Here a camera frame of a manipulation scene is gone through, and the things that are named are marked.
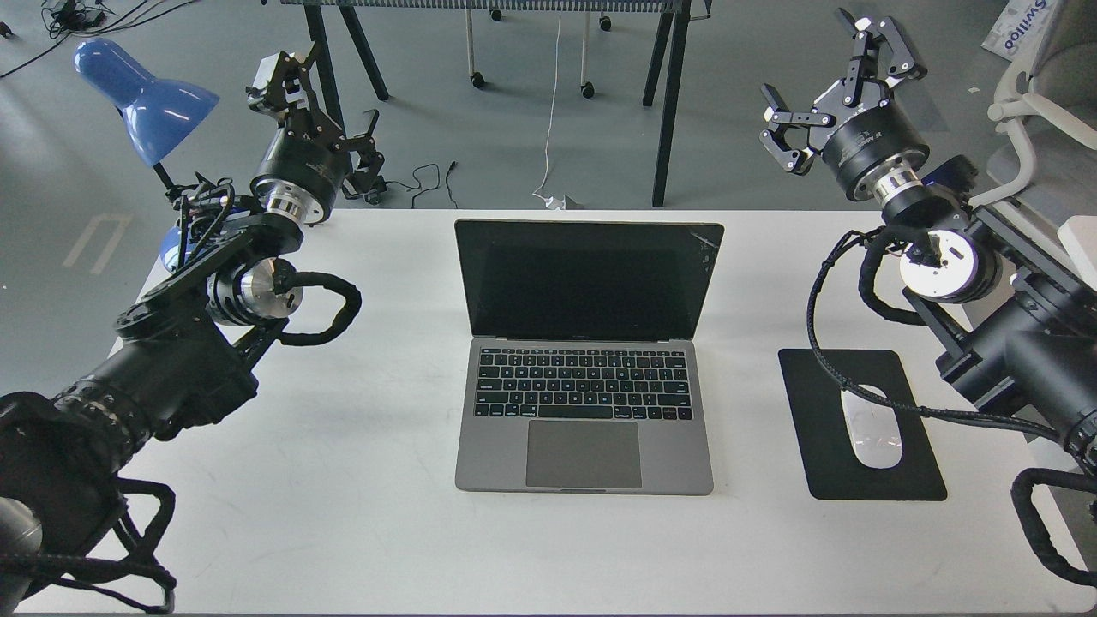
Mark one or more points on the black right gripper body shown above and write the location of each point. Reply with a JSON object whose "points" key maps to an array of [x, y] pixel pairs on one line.
{"points": [[864, 136]]}

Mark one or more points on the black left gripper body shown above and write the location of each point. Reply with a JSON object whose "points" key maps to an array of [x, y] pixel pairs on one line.
{"points": [[303, 169]]}

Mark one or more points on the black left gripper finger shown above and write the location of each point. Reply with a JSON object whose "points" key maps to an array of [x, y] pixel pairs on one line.
{"points": [[365, 179], [282, 90]]}

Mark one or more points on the grey laptop computer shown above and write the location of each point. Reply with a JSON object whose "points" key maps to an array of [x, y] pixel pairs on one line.
{"points": [[583, 375]]}

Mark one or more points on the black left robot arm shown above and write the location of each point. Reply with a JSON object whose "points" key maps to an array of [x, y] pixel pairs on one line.
{"points": [[189, 347]]}

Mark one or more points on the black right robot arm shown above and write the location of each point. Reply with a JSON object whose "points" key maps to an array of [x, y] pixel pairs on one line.
{"points": [[1016, 320]]}

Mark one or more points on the blue desk lamp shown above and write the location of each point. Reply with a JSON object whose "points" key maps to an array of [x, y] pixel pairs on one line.
{"points": [[158, 114]]}

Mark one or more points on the white printed box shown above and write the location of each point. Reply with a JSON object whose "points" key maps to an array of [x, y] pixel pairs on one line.
{"points": [[1019, 27]]}

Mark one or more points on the white office chair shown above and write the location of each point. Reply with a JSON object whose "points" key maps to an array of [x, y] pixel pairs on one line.
{"points": [[1044, 103]]}

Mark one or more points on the white computer mouse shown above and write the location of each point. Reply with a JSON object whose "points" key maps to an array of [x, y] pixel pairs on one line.
{"points": [[873, 431]]}

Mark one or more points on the black mouse pad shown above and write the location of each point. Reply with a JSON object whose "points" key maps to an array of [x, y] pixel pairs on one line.
{"points": [[832, 473]]}

